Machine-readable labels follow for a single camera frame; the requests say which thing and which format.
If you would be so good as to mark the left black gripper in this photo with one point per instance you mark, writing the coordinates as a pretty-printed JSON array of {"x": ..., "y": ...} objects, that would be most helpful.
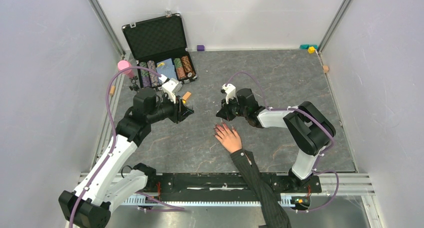
[{"x": 180, "y": 111}]

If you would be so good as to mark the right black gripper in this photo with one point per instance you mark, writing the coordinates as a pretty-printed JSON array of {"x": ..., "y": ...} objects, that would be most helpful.
[{"x": 224, "y": 111}]

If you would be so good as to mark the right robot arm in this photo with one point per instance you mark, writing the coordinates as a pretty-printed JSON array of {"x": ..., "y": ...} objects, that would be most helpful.
[{"x": 311, "y": 131}]

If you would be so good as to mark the black pinstripe sleeve forearm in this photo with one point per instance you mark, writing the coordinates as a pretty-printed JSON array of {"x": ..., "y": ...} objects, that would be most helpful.
[{"x": 273, "y": 213}]

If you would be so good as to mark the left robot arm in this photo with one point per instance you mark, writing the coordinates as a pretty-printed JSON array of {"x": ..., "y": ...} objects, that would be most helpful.
[{"x": 93, "y": 201}]

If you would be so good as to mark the mannequin hand with red nails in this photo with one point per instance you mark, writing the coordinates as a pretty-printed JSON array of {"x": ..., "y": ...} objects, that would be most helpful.
[{"x": 228, "y": 137}]

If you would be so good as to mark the orange wooden block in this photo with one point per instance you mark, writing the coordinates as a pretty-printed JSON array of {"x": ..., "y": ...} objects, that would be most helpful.
[{"x": 186, "y": 96}]

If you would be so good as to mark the black poker chip case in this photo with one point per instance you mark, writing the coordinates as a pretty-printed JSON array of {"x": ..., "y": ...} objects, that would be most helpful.
[{"x": 160, "y": 39}]

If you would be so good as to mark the pink microphone on tripod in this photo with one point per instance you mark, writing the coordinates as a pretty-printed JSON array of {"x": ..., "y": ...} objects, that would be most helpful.
[{"x": 125, "y": 67}]

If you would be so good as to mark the teal block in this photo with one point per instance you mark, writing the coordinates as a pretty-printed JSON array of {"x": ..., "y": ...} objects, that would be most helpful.
[{"x": 307, "y": 46}]

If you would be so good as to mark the yellow cube in corner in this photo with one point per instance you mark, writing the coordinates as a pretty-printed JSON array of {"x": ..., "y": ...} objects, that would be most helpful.
[{"x": 311, "y": 49}]

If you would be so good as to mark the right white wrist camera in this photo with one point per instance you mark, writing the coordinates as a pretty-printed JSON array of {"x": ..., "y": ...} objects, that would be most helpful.
[{"x": 230, "y": 92}]

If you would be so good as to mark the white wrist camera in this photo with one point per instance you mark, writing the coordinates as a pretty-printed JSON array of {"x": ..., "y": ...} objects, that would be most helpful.
[
  {"x": 230, "y": 92},
  {"x": 170, "y": 87}
]

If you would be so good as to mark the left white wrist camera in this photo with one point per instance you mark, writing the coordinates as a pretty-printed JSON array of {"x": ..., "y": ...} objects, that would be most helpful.
[{"x": 170, "y": 87}]

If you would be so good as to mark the tan block left wall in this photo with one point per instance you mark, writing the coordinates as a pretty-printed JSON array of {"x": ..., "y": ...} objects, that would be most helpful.
[{"x": 112, "y": 90}]

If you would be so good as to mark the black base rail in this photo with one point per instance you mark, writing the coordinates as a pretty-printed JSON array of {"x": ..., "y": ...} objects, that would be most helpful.
[{"x": 221, "y": 189}]

